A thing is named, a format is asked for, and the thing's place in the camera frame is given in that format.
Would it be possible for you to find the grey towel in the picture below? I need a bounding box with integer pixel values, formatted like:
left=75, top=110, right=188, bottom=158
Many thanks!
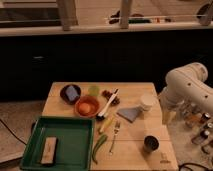
left=117, top=107, right=141, bottom=122

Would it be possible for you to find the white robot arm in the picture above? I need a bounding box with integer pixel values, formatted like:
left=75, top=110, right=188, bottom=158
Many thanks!
left=158, top=62, right=213, bottom=124

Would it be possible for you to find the green plastic tray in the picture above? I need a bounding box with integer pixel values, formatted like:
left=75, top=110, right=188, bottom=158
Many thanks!
left=20, top=116, right=94, bottom=171

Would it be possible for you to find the white paper cup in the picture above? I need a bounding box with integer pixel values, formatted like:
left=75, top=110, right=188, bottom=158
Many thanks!
left=140, top=94, right=156, bottom=111

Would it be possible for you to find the spice bottle rack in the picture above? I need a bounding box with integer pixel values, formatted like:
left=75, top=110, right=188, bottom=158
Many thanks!
left=182, top=103, right=211, bottom=145

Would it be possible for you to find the metal cup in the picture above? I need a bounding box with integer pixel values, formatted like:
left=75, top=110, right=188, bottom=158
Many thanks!
left=143, top=135, right=159, bottom=153

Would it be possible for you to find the dark dried food pile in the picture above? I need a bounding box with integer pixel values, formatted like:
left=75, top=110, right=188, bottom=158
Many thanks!
left=102, top=90, right=120, bottom=106

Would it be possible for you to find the green chili pepper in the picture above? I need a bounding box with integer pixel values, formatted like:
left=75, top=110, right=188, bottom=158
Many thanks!
left=92, top=134, right=108, bottom=164

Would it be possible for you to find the green cup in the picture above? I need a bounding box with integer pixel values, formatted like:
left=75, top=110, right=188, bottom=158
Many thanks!
left=88, top=85, right=100, bottom=97

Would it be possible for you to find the orange bowl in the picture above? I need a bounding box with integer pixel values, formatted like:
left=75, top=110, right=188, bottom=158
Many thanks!
left=74, top=96, right=99, bottom=118

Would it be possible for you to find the orange egg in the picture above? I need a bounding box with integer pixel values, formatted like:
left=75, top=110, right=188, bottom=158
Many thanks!
left=79, top=103, right=91, bottom=114

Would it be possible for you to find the blue sponge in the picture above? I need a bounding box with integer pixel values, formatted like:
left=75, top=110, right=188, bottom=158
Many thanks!
left=65, top=86, right=79, bottom=101

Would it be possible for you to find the dark bowl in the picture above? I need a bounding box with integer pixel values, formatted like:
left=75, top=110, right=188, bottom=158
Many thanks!
left=60, top=84, right=81, bottom=105

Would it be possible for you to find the white handled brush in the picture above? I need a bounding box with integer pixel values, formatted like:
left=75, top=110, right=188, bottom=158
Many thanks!
left=96, top=90, right=118, bottom=120

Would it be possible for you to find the black floor cable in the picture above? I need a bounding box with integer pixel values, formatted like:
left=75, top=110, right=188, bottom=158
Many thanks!
left=0, top=118, right=28, bottom=146

